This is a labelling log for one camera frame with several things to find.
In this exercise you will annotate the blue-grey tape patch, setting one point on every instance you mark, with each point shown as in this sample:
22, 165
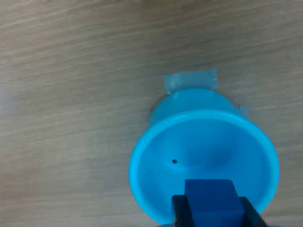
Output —
243, 110
189, 80

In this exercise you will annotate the blue cube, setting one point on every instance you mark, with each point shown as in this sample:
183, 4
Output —
208, 201

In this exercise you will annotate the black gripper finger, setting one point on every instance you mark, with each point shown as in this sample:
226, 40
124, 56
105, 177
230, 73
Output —
252, 217
183, 212

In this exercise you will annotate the blue plastic cup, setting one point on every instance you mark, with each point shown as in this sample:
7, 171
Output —
201, 142

